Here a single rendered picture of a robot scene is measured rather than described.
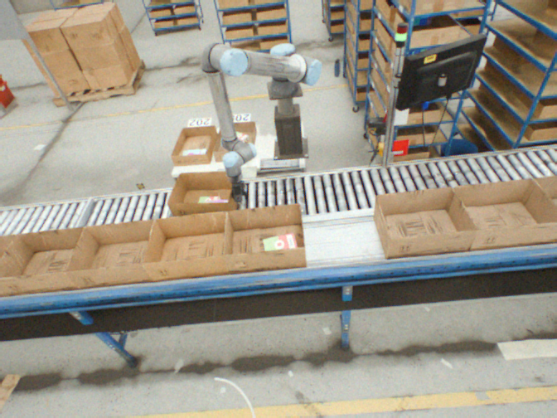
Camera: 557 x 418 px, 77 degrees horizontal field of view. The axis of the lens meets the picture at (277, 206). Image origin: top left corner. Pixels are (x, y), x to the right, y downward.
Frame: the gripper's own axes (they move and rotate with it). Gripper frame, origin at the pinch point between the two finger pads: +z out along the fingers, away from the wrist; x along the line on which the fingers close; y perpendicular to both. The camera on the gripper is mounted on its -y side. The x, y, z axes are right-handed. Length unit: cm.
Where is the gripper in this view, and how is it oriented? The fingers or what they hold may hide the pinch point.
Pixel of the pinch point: (241, 204)
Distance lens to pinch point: 223.2
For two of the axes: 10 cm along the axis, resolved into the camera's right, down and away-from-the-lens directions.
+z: 1.2, 6.9, 7.1
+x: -9.9, 1.1, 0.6
